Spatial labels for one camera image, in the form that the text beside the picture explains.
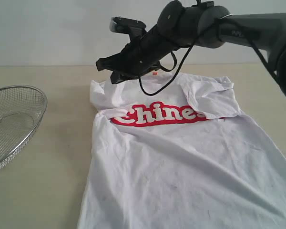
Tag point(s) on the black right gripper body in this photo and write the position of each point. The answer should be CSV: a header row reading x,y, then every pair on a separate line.
x,y
145,55

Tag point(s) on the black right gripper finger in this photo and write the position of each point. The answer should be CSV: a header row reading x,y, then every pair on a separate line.
x,y
117,78
115,62

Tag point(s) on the white t-shirt red logo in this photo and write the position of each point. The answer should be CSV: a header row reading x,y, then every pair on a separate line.
x,y
187,158

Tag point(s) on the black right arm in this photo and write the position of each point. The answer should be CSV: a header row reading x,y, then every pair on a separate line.
x,y
203,24

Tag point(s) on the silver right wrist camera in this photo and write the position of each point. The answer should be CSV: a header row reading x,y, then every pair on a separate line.
x,y
133,28

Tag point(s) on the silver wire mesh basket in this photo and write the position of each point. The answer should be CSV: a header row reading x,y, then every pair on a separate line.
x,y
22,108

